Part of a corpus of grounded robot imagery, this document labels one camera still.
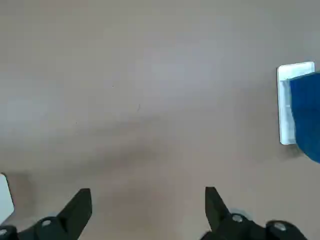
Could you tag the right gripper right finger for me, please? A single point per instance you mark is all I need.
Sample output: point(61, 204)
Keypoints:
point(225, 225)

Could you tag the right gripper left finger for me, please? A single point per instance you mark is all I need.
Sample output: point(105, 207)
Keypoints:
point(62, 220)

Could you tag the white preservation box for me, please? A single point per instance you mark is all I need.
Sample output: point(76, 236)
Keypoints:
point(5, 195)

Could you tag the white flat holder board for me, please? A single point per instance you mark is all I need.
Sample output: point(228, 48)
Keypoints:
point(285, 112)

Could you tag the blue rolled cloth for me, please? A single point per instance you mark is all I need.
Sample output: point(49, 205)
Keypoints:
point(307, 112)

